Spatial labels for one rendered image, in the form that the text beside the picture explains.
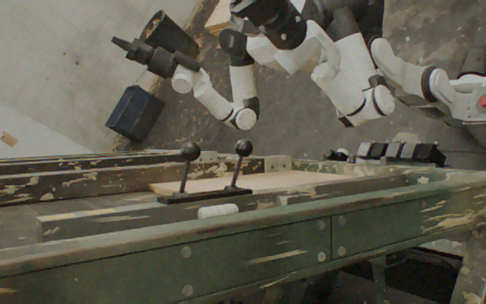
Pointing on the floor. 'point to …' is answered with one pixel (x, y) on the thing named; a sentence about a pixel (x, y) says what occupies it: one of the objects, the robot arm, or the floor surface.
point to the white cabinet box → (13, 133)
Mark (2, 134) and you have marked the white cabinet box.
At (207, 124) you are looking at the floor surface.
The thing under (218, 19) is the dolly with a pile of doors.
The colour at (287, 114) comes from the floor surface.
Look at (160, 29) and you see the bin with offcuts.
